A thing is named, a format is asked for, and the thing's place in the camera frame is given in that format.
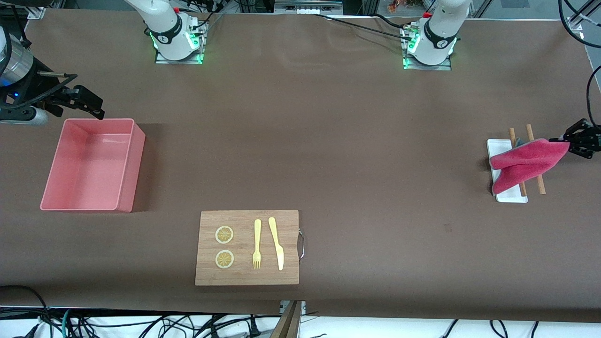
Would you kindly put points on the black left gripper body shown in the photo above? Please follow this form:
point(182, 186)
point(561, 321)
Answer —
point(585, 140)

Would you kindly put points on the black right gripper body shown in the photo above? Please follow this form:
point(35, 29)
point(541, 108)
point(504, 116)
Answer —
point(41, 88)

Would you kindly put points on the pink and grey cloth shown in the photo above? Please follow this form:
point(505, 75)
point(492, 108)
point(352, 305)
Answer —
point(526, 162)

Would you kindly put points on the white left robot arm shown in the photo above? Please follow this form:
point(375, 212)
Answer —
point(439, 33)

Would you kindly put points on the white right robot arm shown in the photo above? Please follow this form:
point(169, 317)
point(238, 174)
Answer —
point(164, 28)

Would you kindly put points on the white cloth rack base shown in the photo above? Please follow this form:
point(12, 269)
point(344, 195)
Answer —
point(512, 198)

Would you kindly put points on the pink plastic bin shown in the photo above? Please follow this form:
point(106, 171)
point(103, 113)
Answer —
point(84, 164)

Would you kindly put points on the lemon slice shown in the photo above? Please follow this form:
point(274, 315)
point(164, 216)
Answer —
point(224, 259)
point(224, 234)

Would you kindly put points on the yellow plastic fork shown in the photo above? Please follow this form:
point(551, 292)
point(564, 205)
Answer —
point(257, 234)

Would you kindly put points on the wooden cutting board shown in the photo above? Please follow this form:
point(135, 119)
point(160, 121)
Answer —
point(244, 277)

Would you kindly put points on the yellow plastic knife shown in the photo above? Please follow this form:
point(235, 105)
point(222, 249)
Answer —
point(278, 249)

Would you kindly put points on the grey power strip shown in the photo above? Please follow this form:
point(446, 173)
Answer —
point(307, 7)

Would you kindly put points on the black power plug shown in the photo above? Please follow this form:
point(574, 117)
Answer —
point(254, 328)

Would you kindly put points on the wooden beam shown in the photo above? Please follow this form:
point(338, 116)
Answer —
point(288, 324)

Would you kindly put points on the metal corner bracket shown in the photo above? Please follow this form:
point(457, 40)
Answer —
point(36, 13)
point(574, 24)

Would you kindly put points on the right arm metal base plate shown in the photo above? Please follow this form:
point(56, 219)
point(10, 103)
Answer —
point(162, 60)

